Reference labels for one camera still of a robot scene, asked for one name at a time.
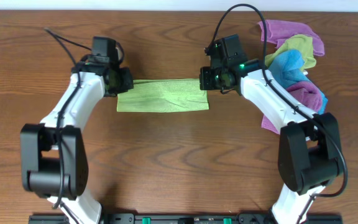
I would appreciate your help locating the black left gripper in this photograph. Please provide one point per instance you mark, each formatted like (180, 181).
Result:
(126, 79)

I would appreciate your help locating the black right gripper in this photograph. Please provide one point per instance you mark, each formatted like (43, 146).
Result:
(206, 78)

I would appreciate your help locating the light green microfiber cloth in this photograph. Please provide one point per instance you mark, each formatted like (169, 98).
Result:
(163, 96)

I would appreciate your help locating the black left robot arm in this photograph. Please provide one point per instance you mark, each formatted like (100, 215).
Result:
(53, 158)

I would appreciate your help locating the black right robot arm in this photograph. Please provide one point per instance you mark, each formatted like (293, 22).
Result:
(309, 152)

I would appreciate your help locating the blue microfiber cloth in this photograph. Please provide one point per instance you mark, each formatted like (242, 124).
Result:
(286, 67)

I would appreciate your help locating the purple cloth far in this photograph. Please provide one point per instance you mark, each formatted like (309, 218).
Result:
(279, 31)

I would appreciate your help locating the purple cloth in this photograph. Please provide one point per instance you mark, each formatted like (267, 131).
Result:
(308, 94)
(279, 31)

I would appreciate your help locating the purple cloth near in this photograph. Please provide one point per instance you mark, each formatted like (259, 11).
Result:
(308, 94)

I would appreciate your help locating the green cloth in pile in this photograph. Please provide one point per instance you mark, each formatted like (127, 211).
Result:
(300, 42)

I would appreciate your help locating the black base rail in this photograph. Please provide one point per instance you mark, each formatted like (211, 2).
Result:
(129, 218)

